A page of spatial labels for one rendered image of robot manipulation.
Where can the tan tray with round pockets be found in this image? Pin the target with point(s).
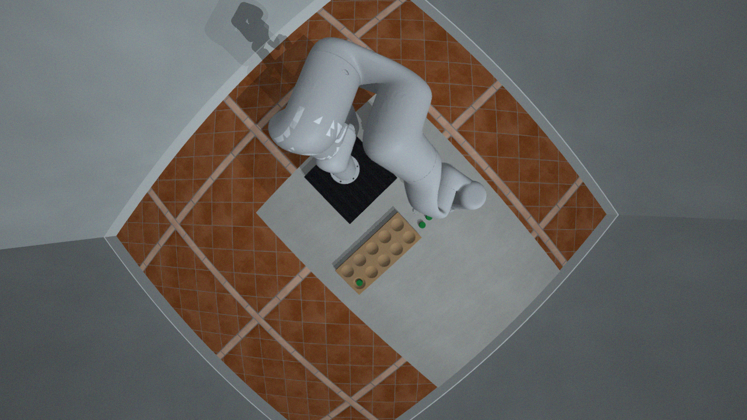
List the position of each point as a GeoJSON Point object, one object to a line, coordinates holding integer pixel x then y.
{"type": "Point", "coordinates": [378, 253]}

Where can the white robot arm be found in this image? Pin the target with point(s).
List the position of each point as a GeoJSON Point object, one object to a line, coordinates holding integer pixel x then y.
{"type": "Point", "coordinates": [393, 135]}

